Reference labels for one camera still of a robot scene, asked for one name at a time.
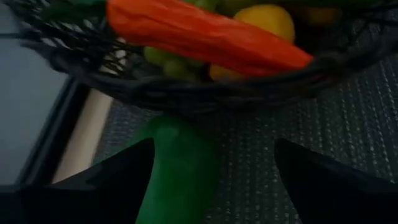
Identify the red and yellow mango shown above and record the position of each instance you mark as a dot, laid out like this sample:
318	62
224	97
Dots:
225	74

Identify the orange carrot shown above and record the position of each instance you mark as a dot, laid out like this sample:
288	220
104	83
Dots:
202	37

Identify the green grape bunch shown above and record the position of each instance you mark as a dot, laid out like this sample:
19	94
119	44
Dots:
161	57

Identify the grey woven placemat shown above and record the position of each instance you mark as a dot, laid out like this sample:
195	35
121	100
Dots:
342	124

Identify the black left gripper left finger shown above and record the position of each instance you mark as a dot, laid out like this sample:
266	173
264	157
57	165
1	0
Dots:
93	199

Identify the green cucumber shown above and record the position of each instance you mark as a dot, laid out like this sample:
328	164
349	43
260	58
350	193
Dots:
183	174

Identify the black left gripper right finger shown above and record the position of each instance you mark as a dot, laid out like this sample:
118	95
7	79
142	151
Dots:
342	199

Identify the yellow lemon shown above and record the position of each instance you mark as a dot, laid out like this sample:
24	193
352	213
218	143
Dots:
267	20

